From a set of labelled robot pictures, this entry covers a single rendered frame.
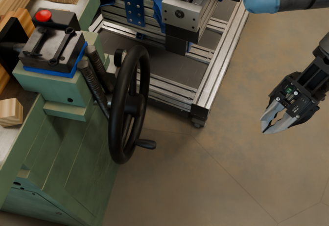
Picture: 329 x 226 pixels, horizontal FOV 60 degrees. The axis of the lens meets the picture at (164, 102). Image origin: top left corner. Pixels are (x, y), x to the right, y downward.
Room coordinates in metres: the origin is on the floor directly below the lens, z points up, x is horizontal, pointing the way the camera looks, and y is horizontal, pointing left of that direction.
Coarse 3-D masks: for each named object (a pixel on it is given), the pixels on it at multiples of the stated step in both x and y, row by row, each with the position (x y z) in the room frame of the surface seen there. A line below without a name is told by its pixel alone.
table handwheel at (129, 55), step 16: (144, 48) 0.46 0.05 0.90; (128, 64) 0.37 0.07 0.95; (144, 64) 0.48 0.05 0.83; (128, 80) 0.34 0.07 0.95; (144, 80) 0.47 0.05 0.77; (112, 96) 0.31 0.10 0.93; (128, 96) 0.37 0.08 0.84; (144, 96) 0.44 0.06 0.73; (112, 112) 0.28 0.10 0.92; (128, 112) 0.34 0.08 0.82; (144, 112) 0.41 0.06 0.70; (112, 128) 0.25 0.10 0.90; (128, 128) 0.30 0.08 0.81; (112, 144) 0.23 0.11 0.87; (128, 144) 0.30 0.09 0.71
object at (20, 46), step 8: (8, 24) 0.44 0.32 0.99; (16, 24) 0.45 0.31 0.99; (0, 32) 0.42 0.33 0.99; (8, 32) 0.42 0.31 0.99; (16, 32) 0.44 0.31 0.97; (24, 32) 0.46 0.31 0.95; (0, 40) 0.40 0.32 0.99; (8, 40) 0.41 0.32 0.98; (16, 40) 0.43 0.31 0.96; (24, 40) 0.45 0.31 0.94; (0, 48) 0.39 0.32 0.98; (8, 48) 0.40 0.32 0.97; (16, 48) 0.41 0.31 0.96; (0, 56) 0.38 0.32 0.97; (8, 56) 0.39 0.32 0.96; (16, 56) 0.41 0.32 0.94; (8, 64) 0.38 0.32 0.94; (16, 64) 0.40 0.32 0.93; (8, 72) 0.38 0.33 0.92
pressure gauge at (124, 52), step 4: (116, 52) 0.64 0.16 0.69; (120, 52) 0.64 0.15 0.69; (124, 52) 0.65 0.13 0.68; (116, 56) 0.63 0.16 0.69; (120, 56) 0.63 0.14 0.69; (124, 56) 0.65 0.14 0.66; (116, 60) 0.62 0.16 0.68; (120, 60) 0.62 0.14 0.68; (116, 64) 0.62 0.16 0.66; (120, 64) 0.61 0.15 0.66
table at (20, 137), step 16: (32, 0) 0.64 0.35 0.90; (80, 0) 0.64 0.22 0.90; (96, 0) 0.68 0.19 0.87; (32, 16) 0.58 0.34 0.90; (80, 16) 0.58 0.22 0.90; (16, 80) 0.37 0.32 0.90; (0, 96) 0.33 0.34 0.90; (16, 96) 0.33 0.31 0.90; (32, 96) 0.33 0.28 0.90; (32, 112) 0.29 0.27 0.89; (48, 112) 0.32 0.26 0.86; (64, 112) 0.31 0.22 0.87; (80, 112) 0.31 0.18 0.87; (0, 128) 0.25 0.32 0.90; (16, 128) 0.25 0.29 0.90; (32, 128) 0.27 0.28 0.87; (0, 144) 0.22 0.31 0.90; (16, 144) 0.22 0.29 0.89; (0, 160) 0.19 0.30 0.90; (16, 160) 0.20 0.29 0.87; (0, 176) 0.16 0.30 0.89; (16, 176) 0.18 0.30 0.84; (0, 192) 0.14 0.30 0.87
